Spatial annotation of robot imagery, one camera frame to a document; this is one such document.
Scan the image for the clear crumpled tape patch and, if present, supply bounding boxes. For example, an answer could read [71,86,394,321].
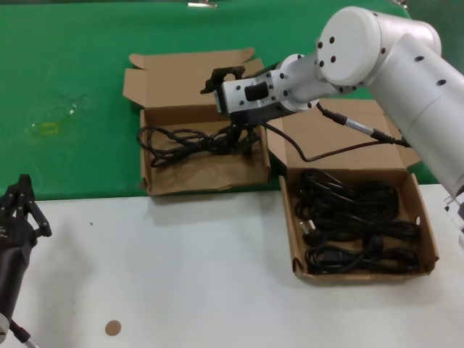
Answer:
[65,93,91,117]

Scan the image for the right cardboard box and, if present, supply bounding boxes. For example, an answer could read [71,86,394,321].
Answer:
[263,96,440,287]

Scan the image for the green tablecloth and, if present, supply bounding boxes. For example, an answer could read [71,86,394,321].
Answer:
[0,3,464,202]

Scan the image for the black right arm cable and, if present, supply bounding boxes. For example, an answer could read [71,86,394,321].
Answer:
[261,101,413,163]

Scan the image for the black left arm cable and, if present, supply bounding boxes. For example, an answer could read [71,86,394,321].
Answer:
[8,318,38,348]

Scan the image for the left cardboard box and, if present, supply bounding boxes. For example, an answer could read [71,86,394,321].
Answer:
[122,46,272,197]

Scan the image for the black power cable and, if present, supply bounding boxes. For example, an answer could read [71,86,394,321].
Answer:
[294,169,400,233]
[136,124,262,169]
[300,217,423,276]

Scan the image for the yellow tape square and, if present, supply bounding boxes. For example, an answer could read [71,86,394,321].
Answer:
[36,122,60,137]

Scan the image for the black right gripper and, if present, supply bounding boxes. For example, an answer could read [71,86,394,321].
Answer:
[199,62,291,158]

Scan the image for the cardboard box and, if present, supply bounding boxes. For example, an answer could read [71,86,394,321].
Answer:
[263,96,440,287]
[122,46,272,197]

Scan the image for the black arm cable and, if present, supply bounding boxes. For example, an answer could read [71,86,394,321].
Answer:
[261,101,413,163]
[8,318,38,348]

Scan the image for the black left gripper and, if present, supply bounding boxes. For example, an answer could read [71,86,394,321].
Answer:
[0,173,52,315]

